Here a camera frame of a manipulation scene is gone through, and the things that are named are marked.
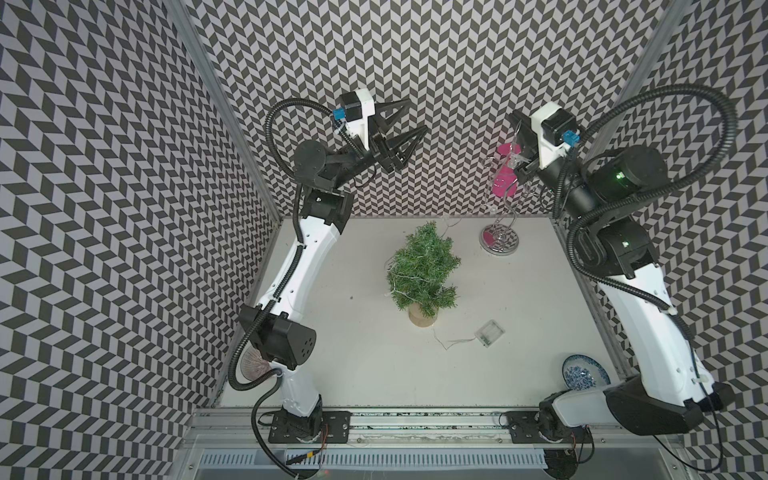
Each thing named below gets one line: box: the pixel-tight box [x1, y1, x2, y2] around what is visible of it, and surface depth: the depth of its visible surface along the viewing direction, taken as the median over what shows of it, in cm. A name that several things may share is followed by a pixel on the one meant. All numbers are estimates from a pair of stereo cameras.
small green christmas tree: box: [385, 221, 462, 327], surface depth 72 cm
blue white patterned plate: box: [562, 354, 611, 390], surface depth 82 cm
